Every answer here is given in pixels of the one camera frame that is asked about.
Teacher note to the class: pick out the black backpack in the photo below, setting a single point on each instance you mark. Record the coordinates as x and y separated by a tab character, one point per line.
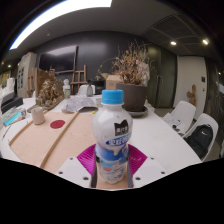
200	140

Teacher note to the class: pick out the white cabinet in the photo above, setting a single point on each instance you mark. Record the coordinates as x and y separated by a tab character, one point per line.
26	73

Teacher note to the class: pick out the white ceramic cup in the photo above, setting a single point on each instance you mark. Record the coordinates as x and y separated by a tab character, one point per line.
38	116

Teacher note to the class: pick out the grey newspaper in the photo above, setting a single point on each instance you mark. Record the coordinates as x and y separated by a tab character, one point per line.
80	103

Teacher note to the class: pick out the white plastic chair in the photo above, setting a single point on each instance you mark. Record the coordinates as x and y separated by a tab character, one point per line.
82	90
185	111
210	121

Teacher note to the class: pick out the beige cloth table mat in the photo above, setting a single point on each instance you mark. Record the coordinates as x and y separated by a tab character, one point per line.
40	143

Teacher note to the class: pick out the wooden easel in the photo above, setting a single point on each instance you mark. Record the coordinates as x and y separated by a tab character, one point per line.
79	78

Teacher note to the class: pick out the black wall screen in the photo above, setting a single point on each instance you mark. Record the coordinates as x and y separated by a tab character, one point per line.
58	58

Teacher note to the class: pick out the round ceiling lights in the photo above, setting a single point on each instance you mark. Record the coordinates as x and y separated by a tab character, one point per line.
173	43

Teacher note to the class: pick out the wooden figure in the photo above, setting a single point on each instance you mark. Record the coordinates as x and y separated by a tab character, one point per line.
191	96

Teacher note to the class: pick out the clear spray bottle green label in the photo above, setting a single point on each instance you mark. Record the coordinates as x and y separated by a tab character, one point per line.
66	90

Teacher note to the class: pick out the white drink bottle blue cap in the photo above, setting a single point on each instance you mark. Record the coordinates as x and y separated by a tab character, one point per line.
111	133

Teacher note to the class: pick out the small yellow tag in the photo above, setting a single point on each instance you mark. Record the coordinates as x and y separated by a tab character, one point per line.
94	112

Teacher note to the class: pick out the brown cardboard box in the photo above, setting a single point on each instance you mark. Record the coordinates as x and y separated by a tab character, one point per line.
111	81

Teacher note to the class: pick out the grey glass pitcher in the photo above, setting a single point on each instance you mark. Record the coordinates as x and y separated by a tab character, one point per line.
89	90

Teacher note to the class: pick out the purple and blue book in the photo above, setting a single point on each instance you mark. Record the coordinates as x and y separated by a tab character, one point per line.
11	116

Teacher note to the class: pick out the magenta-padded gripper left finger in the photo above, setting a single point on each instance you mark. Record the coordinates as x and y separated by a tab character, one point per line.
85	160

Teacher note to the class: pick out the flat round red coaster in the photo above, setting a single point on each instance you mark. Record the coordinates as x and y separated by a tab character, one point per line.
57	124

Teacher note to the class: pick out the dried plant in grey pot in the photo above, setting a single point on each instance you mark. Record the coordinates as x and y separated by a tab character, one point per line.
133	95

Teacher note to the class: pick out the long ceiling light strip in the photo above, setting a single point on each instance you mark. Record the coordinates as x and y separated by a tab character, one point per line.
56	13

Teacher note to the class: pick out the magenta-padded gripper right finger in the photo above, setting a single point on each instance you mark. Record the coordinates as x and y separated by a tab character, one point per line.
136	160

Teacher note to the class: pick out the golden brown relief sculpture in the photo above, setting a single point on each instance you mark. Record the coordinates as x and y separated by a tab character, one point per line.
50	93

